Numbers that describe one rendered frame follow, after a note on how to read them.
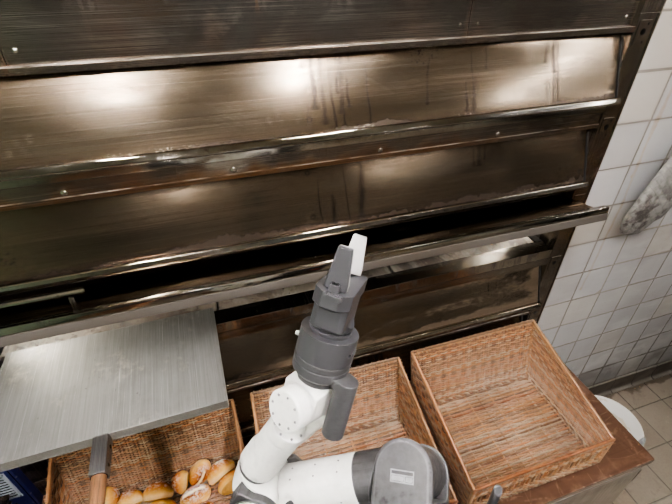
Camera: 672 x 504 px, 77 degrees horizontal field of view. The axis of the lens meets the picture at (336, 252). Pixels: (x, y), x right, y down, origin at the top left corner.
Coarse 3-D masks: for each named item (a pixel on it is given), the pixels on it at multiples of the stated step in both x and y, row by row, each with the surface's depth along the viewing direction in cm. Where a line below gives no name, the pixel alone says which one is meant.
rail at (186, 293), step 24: (552, 216) 124; (576, 216) 126; (432, 240) 114; (456, 240) 116; (312, 264) 106; (192, 288) 99; (216, 288) 100; (72, 312) 92; (96, 312) 93; (0, 336) 89
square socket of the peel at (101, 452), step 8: (96, 440) 92; (104, 440) 92; (112, 440) 95; (96, 448) 91; (104, 448) 91; (96, 456) 90; (104, 456) 90; (96, 464) 88; (104, 464) 88; (96, 472) 87; (104, 472) 87
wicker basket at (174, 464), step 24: (144, 432) 135; (168, 432) 138; (192, 432) 141; (216, 432) 144; (240, 432) 144; (72, 456) 130; (120, 456) 135; (144, 456) 138; (168, 456) 141; (216, 456) 147; (240, 456) 151; (48, 480) 122; (72, 480) 133; (120, 480) 138; (144, 480) 141; (168, 480) 144
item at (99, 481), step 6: (96, 474) 87; (102, 474) 87; (96, 480) 86; (102, 480) 86; (90, 486) 85; (96, 486) 85; (102, 486) 85; (90, 492) 84; (96, 492) 84; (102, 492) 85; (90, 498) 83; (96, 498) 83; (102, 498) 84
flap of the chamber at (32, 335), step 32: (416, 224) 130; (448, 224) 128; (480, 224) 127; (576, 224) 127; (224, 256) 117; (256, 256) 116; (288, 256) 115; (320, 256) 114; (416, 256) 114; (64, 288) 106; (96, 288) 105; (128, 288) 104; (160, 288) 103; (256, 288) 103; (0, 320) 95; (96, 320) 94; (128, 320) 96
